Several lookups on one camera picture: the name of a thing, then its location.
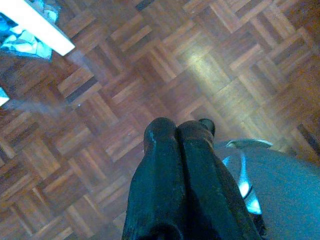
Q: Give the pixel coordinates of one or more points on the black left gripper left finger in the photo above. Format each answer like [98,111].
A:
[160,175]

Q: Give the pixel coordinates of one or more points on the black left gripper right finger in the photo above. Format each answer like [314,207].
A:
[212,195]

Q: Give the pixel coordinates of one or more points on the white bed rail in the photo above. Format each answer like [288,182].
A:
[42,30]

